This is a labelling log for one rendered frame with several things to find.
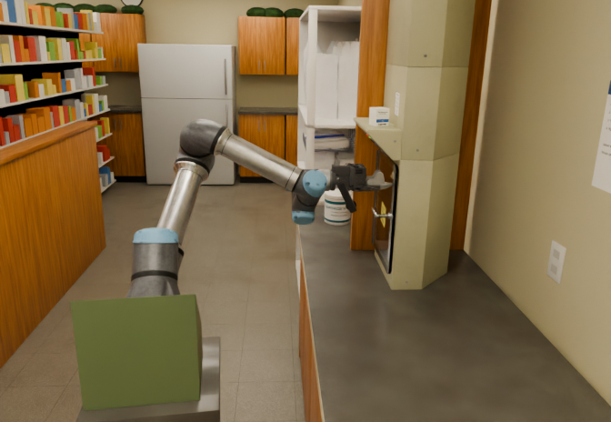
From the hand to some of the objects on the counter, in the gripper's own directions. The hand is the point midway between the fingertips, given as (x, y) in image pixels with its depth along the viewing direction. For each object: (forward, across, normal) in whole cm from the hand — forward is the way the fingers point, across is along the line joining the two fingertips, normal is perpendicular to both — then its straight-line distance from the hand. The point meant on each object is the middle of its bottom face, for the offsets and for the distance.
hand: (388, 185), depth 172 cm
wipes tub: (-8, +70, +37) cm, 80 cm away
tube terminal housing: (+15, +12, +37) cm, 41 cm away
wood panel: (+18, +34, +37) cm, 53 cm away
